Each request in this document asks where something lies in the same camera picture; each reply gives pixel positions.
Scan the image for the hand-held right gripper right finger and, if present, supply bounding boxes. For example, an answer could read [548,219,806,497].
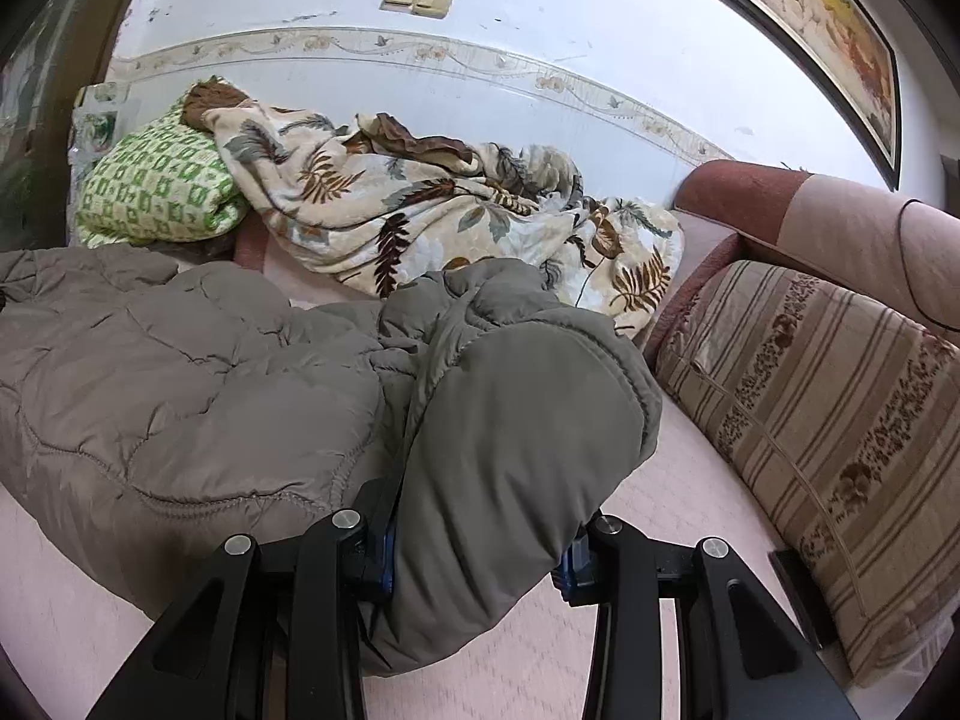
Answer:
[551,514,860,720]

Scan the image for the green patterned pillow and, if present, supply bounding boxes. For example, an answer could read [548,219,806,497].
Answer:
[75,101,252,248]

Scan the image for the framed floral painting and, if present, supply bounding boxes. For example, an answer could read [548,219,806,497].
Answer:
[622,0,901,192]

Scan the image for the grey puffer jacket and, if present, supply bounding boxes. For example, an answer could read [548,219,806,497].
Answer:
[0,246,663,680]

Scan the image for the floral printed cloth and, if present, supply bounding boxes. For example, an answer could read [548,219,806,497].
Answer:
[71,82,132,166]

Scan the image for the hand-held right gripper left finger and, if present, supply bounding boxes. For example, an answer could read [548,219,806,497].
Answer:
[86,476,406,720]

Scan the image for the leaf print blanket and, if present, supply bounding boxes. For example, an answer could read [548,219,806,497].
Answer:
[201,101,685,342]

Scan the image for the brown cloth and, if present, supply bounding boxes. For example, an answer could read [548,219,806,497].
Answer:
[184,76,252,132]

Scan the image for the striped cushion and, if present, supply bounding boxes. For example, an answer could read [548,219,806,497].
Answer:
[654,260,960,691]

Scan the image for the pink brown sofa armrest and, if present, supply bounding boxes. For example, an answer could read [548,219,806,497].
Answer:
[637,160,960,361]

